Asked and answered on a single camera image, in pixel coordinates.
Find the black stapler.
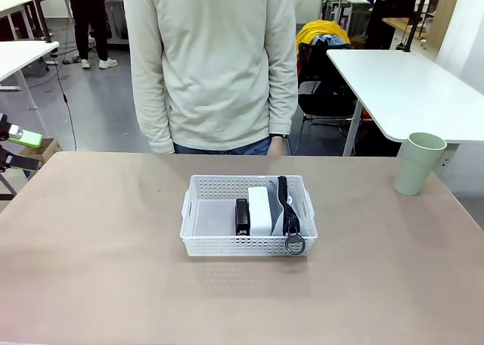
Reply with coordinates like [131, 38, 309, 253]
[234, 197, 251, 237]

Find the white rectangular box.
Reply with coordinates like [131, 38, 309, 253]
[247, 185, 274, 237]

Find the person's left forearm beige sleeve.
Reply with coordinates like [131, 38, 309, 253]
[267, 57, 298, 136]

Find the person's right forearm beige sleeve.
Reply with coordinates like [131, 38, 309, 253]
[129, 68, 176, 155]

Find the white perforated plastic basket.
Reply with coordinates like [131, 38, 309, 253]
[180, 174, 318, 258]

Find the small cardboard box on floor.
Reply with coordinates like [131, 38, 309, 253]
[17, 138, 64, 169]

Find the white table with metal legs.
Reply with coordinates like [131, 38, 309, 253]
[0, 40, 61, 111]

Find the background person in black clothes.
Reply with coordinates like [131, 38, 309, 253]
[64, 0, 119, 70]

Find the white background table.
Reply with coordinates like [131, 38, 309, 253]
[0, 0, 36, 39]

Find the grey background desk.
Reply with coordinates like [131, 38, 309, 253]
[104, 0, 130, 45]

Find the person in beige sweater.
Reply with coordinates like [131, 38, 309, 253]
[123, 0, 298, 156]

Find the grey flat pouch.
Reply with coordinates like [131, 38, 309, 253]
[266, 179, 303, 235]

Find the black office chair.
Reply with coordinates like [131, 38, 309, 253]
[296, 41, 366, 155]

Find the yellow jacket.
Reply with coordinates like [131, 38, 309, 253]
[295, 19, 352, 58]

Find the blue cloth on chair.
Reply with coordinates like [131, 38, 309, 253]
[312, 34, 348, 48]

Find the white table with rounded corner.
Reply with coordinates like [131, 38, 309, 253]
[325, 48, 484, 157]

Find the background person in dark clothes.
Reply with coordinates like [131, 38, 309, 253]
[365, 0, 411, 51]

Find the pale green plastic cup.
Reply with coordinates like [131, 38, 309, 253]
[392, 132, 448, 197]

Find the wooden background table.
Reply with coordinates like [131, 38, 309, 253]
[381, 15, 436, 45]

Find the black slanted stand pole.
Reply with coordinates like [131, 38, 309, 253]
[403, 0, 436, 54]

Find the large cardboard box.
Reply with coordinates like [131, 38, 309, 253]
[428, 0, 461, 51]

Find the black hanging cable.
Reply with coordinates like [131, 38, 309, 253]
[55, 55, 79, 151]

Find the black camera stand pole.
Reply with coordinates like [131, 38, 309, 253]
[32, 0, 54, 44]

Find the black coiled lanyard with ring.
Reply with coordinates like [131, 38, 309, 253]
[277, 176, 306, 255]

